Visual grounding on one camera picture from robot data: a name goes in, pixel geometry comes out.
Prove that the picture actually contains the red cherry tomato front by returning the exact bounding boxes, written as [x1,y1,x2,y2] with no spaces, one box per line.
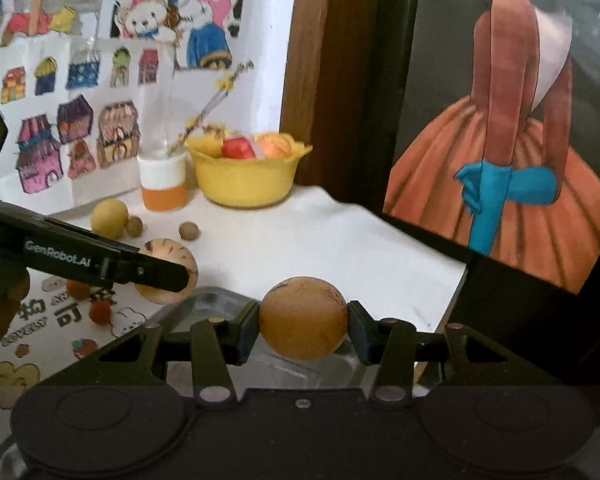
[88,299,112,326]

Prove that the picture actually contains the yellow plastic bowl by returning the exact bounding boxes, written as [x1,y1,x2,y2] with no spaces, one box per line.
[185,133,312,209]

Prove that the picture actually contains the orange fruit in bowl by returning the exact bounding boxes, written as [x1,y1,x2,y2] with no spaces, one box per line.
[256,132,294,159]

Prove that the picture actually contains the brown round fruit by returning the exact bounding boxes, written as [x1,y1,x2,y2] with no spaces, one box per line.
[259,276,349,361]

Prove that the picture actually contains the brown longan alone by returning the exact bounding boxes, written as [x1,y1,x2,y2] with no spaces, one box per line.
[178,221,201,242]

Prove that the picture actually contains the brown longan near lemon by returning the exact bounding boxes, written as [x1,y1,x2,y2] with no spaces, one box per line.
[125,216,144,237]

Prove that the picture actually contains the painting of orange dress woman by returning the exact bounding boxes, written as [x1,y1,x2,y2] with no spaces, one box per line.
[384,0,600,292]

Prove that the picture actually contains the orange white jar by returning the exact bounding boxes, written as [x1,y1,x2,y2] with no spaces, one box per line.
[137,152,188,211]

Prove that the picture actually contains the girl with bear drawing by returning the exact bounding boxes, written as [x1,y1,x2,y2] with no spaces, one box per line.
[98,0,244,70]

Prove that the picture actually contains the small orange kumquat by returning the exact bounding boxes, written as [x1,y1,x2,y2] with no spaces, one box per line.
[66,280,92,301]

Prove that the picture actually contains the red packaged item in bowl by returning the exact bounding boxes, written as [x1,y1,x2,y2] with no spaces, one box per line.
[221,134,257,160]

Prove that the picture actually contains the tan striped round fruit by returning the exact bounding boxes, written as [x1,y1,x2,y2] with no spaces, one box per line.
[135,238,199,306]

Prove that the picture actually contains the metal tray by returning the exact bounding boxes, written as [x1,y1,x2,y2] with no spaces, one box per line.
[0,287,417,479]

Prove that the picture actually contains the yellow flower twig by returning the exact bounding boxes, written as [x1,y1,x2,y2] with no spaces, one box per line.
[166,61,254,155]

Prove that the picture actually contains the white printed tablecloth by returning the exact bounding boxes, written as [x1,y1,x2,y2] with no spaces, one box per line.
[0,186,467,444]

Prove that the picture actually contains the yellow lemon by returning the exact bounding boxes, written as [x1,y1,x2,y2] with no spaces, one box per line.
[91,198,129,240]

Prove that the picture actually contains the wooden door frame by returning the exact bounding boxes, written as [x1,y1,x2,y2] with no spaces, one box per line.
[280,0,378,197]

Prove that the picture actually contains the children's house drawing paper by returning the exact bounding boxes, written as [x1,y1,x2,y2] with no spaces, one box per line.
[0,34,174,214]

